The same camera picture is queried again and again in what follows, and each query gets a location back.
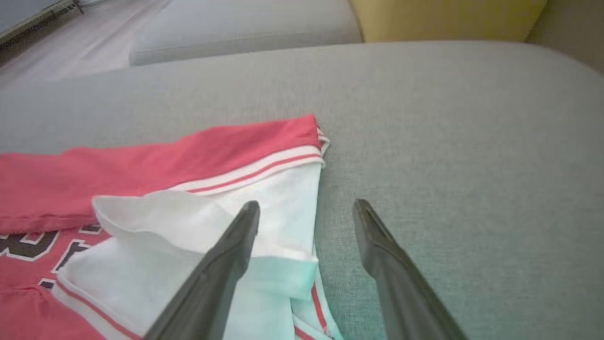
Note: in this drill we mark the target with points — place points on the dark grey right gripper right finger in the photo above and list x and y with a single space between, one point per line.
401 288

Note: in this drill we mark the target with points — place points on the red and white striped jersey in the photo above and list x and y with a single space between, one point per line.
141 160

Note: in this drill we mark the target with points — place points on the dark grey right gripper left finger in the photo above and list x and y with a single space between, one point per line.
217 278

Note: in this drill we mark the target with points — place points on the yellow and grey sofa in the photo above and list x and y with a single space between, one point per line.
448 141

